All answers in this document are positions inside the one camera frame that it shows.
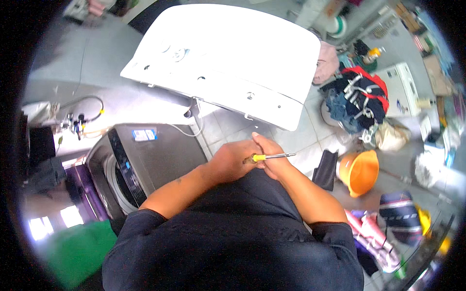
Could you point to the person's right hand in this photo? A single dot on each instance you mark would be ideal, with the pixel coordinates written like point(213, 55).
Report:
point(273, 160)

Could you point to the person's left hand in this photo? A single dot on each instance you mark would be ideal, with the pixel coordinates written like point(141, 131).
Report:
point(227, 163)

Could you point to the black cloth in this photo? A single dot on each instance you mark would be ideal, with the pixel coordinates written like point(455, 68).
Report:
point(325, 171)

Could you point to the person's body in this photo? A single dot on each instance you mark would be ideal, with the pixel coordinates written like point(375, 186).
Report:
point(233, 240)

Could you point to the grey washing machine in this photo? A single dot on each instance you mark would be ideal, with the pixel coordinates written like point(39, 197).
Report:
point(145, 163)

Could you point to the orange plastic bucket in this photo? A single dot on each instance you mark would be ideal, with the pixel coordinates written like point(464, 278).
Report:
point(358, 172)

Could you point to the white appliance cover panel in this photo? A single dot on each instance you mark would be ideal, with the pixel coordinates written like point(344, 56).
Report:
point(225, 62)

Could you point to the basket of dark clothes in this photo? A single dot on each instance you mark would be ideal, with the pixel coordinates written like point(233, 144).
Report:
point(355, 98)

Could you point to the beige plastic bag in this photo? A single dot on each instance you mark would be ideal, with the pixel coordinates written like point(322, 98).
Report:
point(390, 135)

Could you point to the pink striped cloth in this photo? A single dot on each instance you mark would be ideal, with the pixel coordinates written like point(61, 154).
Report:
point(371, 240)

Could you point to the striped navy bag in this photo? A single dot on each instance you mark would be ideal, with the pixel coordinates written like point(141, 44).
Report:
point(398, 216)

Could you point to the white box appliance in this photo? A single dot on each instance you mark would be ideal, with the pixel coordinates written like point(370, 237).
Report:
point(398, 89)

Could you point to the yellow capped bottle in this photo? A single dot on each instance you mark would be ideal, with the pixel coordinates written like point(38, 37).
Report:
point(373, 54)

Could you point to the white plastic bag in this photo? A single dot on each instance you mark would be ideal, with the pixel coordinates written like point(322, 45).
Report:
point(429, 167)

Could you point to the green cloth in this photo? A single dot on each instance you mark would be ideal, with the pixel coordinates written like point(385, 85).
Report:
point(78, 253)

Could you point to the cluttered shelf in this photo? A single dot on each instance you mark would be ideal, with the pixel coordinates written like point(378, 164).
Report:
point(422, 40)

